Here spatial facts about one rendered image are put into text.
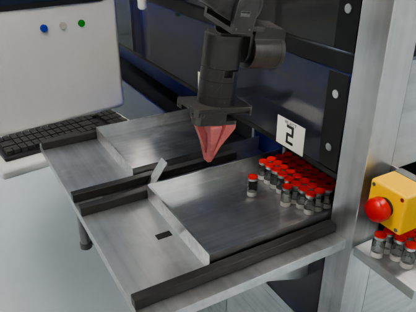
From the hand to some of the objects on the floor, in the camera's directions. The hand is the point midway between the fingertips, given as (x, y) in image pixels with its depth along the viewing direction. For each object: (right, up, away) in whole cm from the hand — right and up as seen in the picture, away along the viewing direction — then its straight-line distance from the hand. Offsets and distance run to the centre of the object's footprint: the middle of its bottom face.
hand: (207, 155), depth 75 cm
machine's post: (+27, -92, +53) cm, 110 cm away
